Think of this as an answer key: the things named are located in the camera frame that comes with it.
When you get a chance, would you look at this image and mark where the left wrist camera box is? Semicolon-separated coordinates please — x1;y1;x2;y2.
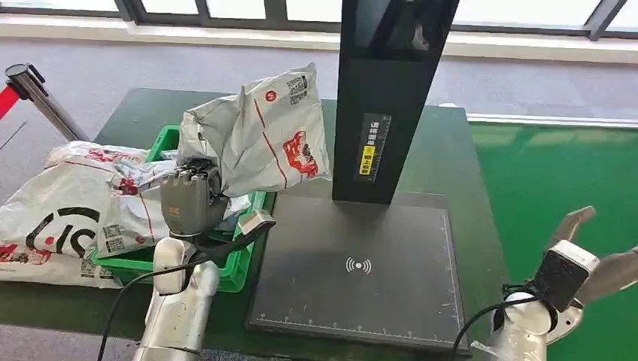
235;209;277;240

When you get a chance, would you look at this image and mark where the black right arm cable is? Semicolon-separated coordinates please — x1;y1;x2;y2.
451;284;544;361

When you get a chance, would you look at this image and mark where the yellow and black label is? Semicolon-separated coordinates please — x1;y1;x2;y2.
357;113;393;183

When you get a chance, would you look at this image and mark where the black scanner stand with base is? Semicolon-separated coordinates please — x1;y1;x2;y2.
245;0;472;356

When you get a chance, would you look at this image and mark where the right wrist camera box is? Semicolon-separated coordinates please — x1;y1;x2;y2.
533;240;600;314

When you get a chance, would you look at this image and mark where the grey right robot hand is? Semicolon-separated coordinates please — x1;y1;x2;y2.
545;205;638;308

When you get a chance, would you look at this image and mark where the white parcel bag red print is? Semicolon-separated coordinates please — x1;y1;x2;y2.
96;158;253;259
178;62;333;199

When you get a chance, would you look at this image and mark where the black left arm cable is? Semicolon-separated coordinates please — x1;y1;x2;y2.
97;251;220;361

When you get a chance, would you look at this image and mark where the dark window frame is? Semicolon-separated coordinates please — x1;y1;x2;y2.
0;0;638;42

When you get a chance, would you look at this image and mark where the large white parcel black logo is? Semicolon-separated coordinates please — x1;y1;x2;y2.
0;141;150;290

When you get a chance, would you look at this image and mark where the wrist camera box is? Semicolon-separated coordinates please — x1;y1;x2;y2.
235;209;277;240
533;240;600;314

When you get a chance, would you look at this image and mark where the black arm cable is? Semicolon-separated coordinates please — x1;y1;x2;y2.
451;284;544;361
97;251;220;361

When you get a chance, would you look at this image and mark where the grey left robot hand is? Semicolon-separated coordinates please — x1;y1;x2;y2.
160;158;231;238

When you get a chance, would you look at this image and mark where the steel stanchion post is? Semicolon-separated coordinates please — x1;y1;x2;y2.
4;63;91;142

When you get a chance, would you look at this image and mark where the green plastic crate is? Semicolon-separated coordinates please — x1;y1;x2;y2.
92;124;268;294

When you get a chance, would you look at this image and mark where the red barrier belt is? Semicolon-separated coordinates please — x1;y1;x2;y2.
0;84;21;122

